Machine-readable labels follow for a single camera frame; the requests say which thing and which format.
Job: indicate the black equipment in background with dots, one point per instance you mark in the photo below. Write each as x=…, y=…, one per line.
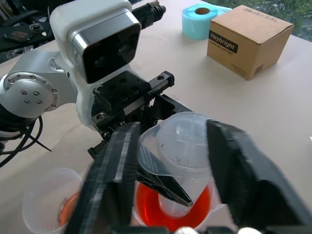
x=22, y=26

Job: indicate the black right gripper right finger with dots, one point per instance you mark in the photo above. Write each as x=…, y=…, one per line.
x=246, y=175

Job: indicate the plastic cup of red liquid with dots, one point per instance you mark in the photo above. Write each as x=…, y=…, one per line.
x=148, y=207

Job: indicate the light blue tape roll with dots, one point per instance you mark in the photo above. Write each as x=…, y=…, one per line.
x=195, y=22

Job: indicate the brown cardboard battery box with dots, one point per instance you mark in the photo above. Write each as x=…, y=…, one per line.
x=246, y=41

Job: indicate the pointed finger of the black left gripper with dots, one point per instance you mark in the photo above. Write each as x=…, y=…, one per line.
x=175, y=192

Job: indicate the translucent plastic measuring cup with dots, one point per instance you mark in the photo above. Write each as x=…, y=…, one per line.
x=185, y=146

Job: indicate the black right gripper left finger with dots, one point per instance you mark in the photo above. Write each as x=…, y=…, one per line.
x=107, y=175

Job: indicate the small cup with red residue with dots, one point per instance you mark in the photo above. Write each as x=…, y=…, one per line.
x=48, y=195

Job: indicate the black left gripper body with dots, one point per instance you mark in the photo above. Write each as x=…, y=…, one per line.
x=122, y=97

